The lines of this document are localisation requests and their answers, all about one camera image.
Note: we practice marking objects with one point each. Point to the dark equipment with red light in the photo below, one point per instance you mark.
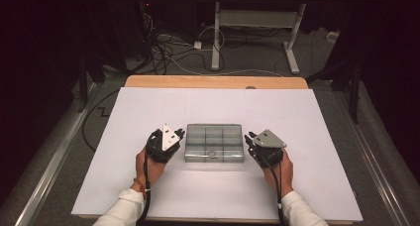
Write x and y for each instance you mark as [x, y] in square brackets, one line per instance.
[145, 27]

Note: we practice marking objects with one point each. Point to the white table sheet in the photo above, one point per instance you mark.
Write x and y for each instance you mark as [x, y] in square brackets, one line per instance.
[280, 113]

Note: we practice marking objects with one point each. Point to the person's right hand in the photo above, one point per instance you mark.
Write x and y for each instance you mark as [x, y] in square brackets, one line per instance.
[285, 176]

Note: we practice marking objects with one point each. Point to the white power strip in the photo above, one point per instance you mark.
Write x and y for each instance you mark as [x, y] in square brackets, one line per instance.
[332, 36]

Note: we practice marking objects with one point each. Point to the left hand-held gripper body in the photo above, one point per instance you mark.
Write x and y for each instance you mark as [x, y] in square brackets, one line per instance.
[168, 138]

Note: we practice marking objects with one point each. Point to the person's left hand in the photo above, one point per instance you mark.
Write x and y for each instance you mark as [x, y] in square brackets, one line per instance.
[152, 173]

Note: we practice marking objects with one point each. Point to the black metal stand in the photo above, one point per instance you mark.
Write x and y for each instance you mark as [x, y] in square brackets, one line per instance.
[355, 93]

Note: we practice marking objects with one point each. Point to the clear plastic compartment box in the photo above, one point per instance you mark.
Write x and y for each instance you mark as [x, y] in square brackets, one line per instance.
[214, 141]

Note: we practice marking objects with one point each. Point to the white power adapter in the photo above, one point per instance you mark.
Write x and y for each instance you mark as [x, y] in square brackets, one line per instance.
[197, 45]

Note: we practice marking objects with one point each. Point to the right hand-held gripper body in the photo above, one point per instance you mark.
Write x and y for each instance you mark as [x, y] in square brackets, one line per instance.
[269, 140]

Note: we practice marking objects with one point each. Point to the aluminium floor rail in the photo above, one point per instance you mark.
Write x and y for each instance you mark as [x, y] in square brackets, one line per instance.
[49, 176]
[373, 160]

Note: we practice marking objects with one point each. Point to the white-legged desk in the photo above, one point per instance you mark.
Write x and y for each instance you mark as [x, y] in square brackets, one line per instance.
[216, 37]

